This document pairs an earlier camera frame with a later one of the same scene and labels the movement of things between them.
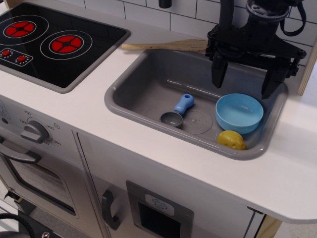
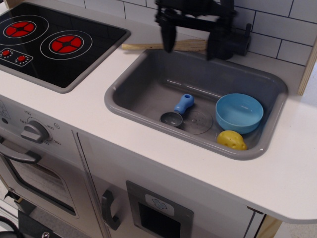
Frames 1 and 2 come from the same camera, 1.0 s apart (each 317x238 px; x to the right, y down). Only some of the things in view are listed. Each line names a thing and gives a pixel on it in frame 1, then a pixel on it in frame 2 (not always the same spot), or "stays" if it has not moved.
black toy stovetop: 55,49 stays
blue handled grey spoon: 175,119 stays
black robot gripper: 255,42 to 208,15
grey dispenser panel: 156,215 stays
